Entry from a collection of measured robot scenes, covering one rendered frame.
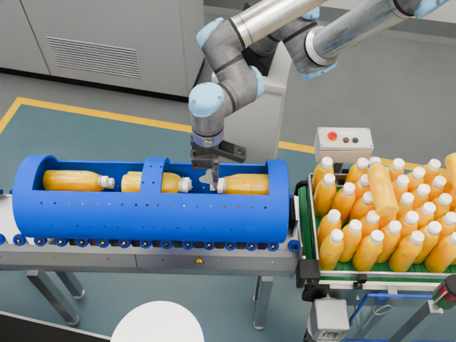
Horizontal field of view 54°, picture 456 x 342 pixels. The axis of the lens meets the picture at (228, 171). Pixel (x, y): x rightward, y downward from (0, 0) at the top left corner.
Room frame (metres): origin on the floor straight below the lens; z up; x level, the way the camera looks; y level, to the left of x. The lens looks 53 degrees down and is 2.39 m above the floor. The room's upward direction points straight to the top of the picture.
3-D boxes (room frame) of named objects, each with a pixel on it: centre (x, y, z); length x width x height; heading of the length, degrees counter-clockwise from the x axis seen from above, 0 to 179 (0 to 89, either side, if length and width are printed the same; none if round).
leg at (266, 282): (0.77, -0.16, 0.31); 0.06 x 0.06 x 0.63; 89
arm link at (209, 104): (0.85, 0.05, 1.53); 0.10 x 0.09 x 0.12; 128
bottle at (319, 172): (1.00, -0.36, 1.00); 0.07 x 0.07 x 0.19
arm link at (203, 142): (0.84, 0.06, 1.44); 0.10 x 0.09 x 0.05; 179
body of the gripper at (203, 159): (0.85, 0.06, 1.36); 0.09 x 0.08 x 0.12; 89
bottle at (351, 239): (0.74, -0.42, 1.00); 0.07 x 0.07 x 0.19
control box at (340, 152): (1.12, -0.44, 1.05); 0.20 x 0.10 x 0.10; 89
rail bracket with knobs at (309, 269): (0.64, -0.27, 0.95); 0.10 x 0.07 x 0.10; 179
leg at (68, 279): (0.93, 0.81, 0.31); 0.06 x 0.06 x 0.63; 89
